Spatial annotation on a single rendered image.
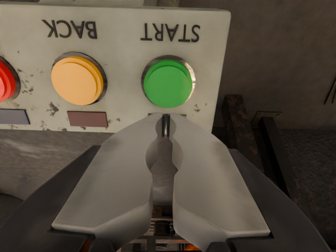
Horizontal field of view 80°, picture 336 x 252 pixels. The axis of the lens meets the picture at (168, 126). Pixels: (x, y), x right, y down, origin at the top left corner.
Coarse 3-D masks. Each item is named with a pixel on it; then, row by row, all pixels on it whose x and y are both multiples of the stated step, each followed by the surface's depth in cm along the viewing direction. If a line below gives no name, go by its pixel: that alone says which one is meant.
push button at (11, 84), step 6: (0, 66) 16; (0, 72) 16; (6, 72) 16; (0, 78) 16; (6, 78) 16; (12, 78) 17; (0, 84) 16; (6, 84) 17; (12, 84) 17; (0, 90) 17; (6, 90) 17; (12, 90) 17; (0, 96) 17; (6, 96) 17
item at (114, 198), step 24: (144, 120) 11; (120, 144) 9; (144, 144) 9; (96, 168) 8; (120, 168) 8; (144, 168) 8; (72, 192) 7; (96, 192) 7; (120, 192) 7; (144, 192) 7; (72, 216) 6; (96, 216) 6; (120, 216) 6; (144, 216) 7; (120, 240) 7
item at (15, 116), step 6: (0, 108) 19; (0, 114) 19; (6, 114) 19; (12, 114) 19; (18, 114) 19; (24, 114) 19; (0, 120) 19; (6, 120) 19; (12, 120) 19; (18, 120) 19; (24, 120) 19
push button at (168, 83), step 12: (168, 60) 16; (156, 72) 16; (168, 72) 16; (180, 72) 16; (144, 84) 17; (156, 84) 16; (168, 84) 16; (180, 84) 16; (156, 96) 17; (168, 96) 17; (180, 96) 17
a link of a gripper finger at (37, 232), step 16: (80, 160) 8; (64, 176) 7; (80, 176) 7; (48, 192) 7; (64, 192) 7; (16, 208) 6; (32, 208) 6; (48, 208) 6; (16, 224) 6; (32, 224) 6; (48, 224) 6; (0, 240) 5; (16, 240) 5; (32, 240) 5; (48, 240) 5; (64, 240) 5; (80, 240) 5
